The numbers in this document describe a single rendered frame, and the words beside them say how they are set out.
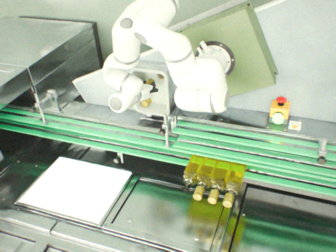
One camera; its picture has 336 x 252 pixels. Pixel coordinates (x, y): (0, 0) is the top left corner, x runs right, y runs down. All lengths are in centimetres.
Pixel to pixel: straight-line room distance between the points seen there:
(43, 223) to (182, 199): 58
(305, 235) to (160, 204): 58
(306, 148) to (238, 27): 51
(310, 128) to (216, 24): 55
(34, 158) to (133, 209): 68
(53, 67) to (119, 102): 95
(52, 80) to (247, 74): 120
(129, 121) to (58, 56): 71
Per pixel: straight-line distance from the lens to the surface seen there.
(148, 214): 152
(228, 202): 137
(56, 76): 223
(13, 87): 198
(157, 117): 171
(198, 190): 140
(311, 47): 144
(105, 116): 178
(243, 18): 132
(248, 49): 136
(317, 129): 152
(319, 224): 159
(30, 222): 164
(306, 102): 154
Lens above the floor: 208
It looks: 48 degrees down
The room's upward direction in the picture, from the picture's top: 148 degrees counter-clockwise
